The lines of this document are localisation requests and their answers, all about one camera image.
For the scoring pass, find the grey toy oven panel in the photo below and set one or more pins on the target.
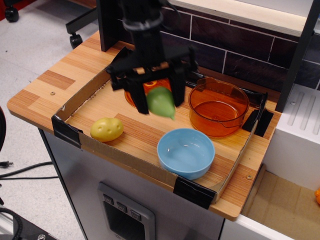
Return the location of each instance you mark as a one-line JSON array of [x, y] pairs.
[[126, 218]]

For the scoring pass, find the orange transparent pot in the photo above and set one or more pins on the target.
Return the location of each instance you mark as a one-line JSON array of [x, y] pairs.
[[217, 108]]

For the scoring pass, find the white toy sink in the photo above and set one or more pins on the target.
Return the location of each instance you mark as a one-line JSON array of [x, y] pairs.
[[282, 204]]

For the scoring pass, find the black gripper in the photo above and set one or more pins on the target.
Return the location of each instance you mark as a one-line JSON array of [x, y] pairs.
[[151, 60]]

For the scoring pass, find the yellow toy potato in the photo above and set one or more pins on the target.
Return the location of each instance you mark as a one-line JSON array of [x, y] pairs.
[[106, 129]]

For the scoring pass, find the light blue bowl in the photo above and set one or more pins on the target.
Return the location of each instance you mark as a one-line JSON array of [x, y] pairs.
[[186, 152]]

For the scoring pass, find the green toy pear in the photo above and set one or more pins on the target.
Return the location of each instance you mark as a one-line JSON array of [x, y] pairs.
[[160, 102]]

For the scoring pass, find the cardboard fence with black tape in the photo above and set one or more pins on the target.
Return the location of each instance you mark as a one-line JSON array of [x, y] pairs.
[[223, 189]]

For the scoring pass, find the orange transparent pot lid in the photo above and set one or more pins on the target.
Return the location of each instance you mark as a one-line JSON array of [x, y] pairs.
[[148, 86]]

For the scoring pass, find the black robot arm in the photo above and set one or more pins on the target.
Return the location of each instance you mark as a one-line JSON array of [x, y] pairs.
[[142, 15]]

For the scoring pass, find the orange toy in sink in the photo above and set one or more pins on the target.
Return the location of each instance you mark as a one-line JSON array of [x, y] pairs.
[[317, 195]]

